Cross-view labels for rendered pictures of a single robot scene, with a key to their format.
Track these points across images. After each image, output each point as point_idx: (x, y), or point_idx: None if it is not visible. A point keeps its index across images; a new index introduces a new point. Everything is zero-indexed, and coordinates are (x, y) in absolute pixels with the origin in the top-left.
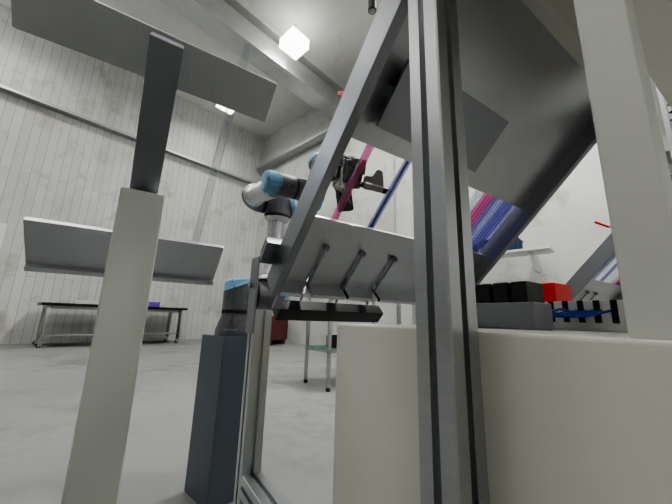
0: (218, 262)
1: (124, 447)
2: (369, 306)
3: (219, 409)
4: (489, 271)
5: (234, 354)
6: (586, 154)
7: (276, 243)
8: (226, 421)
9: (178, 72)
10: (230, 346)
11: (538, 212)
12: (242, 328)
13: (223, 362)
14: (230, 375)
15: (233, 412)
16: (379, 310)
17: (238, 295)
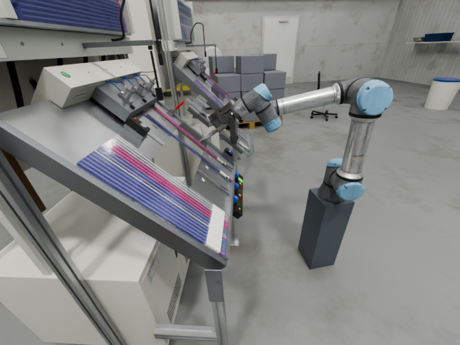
0: (241, 150)
1: None
2: (235, 205)
3: (304, 219)
4: (172, 248)
5: (311, 201)
6: (36, 168)
7: (222, 150)
8: (305, 226)
9: (190, 113)
10: (310, 196)
11: (104, 209)
12: (320, 192)
13: (307, 200)
14: (309, 209)
15: (307, 226)
16: (233, 211)
17: (325, 171)
